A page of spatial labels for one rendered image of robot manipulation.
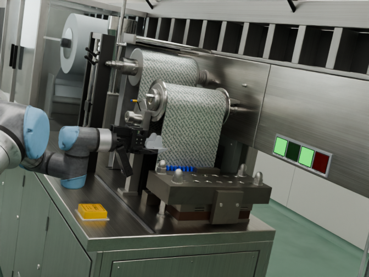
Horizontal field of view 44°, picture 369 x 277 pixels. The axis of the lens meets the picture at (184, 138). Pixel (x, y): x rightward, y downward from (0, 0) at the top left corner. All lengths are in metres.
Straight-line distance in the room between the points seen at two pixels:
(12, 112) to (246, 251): 0.89
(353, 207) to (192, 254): 3.03
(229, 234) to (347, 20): 0.73
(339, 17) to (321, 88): 0.21
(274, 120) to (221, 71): 0.40
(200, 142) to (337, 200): 2.97
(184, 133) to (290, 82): 0.39
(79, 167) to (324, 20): 0.87
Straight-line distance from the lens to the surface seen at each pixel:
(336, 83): 1.40
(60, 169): 1.46
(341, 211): 4.46
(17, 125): 1.07
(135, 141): 1.48
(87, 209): 1.41
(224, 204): 1.50
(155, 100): 1.55
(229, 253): 1.54
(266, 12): 1.71
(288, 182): 4.93
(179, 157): 1.61
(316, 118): 1.44
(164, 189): 1.43
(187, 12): 2.19
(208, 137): 1.65
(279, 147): 1.54
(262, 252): 1.62
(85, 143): 1.43
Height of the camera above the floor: 1.43
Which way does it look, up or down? 10 degrees down
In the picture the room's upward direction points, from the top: 10 degrees clockwise
